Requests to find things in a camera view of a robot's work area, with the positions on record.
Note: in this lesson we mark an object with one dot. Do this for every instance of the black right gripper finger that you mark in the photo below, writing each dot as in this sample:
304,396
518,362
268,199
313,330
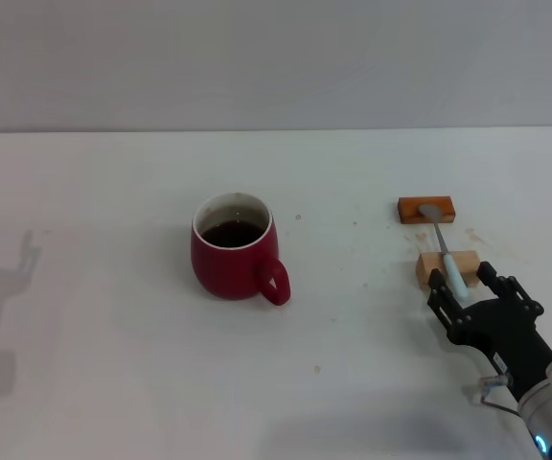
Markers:
508,290
444,299

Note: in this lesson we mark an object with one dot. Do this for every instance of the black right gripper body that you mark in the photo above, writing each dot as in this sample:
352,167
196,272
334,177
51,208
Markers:
501,330

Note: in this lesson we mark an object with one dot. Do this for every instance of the red ceramic coffee cup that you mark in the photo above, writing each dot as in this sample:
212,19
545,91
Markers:
230,273

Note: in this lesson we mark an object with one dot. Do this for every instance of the light wooden arch block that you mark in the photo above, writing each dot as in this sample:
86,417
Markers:
429,268

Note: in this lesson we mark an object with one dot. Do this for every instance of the orange wooden block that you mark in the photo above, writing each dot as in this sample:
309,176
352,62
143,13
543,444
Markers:
410,211

